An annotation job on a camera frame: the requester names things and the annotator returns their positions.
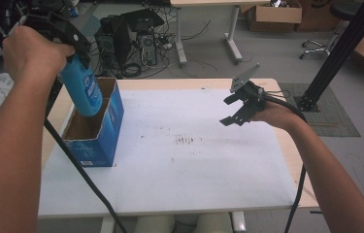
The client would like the person's left leg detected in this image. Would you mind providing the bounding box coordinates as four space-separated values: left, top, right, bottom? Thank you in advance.
134 215 176 233

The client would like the thick black left gripper cable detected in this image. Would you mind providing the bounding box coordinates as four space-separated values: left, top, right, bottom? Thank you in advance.
43 77 129 233

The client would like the person's leg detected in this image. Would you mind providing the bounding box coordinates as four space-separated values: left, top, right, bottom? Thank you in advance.
134 215 176 233
193 213 234 233

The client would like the white table leg frame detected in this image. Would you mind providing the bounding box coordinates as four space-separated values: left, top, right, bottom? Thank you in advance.
230 211 248 233

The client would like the open brown cardboard box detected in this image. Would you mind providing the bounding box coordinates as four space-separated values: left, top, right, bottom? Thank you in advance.
247 0 304 33

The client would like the person's right hand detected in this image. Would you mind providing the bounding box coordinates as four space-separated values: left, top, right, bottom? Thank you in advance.
250 100 301 132

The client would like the white power strip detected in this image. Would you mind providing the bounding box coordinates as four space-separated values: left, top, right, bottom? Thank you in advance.
157 34 175 50

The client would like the white desk with metal legs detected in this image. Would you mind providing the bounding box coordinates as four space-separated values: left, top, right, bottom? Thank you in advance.
169 0 272 69

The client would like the black computer tower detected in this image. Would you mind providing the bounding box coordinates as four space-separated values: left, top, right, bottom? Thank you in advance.
93 15 133 72

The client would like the person's right leg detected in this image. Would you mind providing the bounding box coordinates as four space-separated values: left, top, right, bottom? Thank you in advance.
193 213 234 233

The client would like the black aluminium post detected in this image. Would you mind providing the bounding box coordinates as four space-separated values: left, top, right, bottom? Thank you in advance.
293 0 364 113

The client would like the coiled black cable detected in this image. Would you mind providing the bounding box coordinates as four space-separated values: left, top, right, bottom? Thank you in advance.
120 62 144 79

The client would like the computer tower with silver front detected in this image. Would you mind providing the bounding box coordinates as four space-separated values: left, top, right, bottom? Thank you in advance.
136 31 158 68

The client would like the grey floor mat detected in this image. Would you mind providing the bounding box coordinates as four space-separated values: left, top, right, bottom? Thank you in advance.
278 82 362 138

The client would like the blue bottle with white cap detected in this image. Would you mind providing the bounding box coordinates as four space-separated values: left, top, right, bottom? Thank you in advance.
59 53 104 117

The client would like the black office chair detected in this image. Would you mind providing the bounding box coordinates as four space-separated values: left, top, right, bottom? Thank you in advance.
299 0 364 61

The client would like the person's left hand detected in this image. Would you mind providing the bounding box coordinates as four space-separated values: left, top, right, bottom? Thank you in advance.
2 24 76 86

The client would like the thick black gripper cable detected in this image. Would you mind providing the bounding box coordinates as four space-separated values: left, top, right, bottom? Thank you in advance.
265 95 308 233
43 77 129 233

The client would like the closed brown cardboard box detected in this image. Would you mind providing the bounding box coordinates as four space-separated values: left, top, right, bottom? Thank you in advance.
295 0 343 33

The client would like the thick black right gripper cable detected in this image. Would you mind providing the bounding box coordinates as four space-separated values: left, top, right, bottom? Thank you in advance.
265 95 308 233

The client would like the blue cardboard box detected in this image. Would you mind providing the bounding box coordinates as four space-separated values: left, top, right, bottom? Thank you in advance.
61 76 125 168

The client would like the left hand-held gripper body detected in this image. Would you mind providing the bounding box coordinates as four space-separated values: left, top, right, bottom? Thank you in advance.
22 8 75 44

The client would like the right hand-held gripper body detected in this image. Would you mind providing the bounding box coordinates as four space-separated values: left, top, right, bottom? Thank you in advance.
229 62 269 115

